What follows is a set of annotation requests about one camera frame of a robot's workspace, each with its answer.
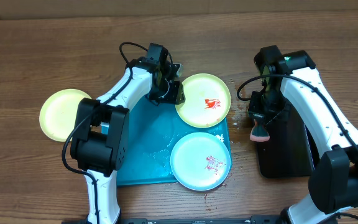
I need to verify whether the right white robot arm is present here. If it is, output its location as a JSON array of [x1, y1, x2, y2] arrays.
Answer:
[[248, 45, 358, 223]]

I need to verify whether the light blue plate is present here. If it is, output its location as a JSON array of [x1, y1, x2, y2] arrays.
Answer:
[[170, 132, 232, 191]]

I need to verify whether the yellow-green plate with red stain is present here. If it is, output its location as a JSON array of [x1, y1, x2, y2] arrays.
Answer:
[[175, 73, 231, 128]]

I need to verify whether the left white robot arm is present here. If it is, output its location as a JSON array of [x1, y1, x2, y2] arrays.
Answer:
[[62, 43, 185, 223]]

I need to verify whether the yellow plate with ketchup swirl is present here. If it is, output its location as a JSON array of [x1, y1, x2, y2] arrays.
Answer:
[[39, 89, 91, 142]]

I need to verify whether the black water tray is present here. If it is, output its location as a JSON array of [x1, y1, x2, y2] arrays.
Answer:
[[255, 103, 319, 179]]

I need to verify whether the teal plastic tray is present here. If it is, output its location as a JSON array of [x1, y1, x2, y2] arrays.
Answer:
[[117, 97, 231, 187]]

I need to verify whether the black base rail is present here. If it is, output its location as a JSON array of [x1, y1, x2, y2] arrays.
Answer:
[[61, 215, 287, 224]]

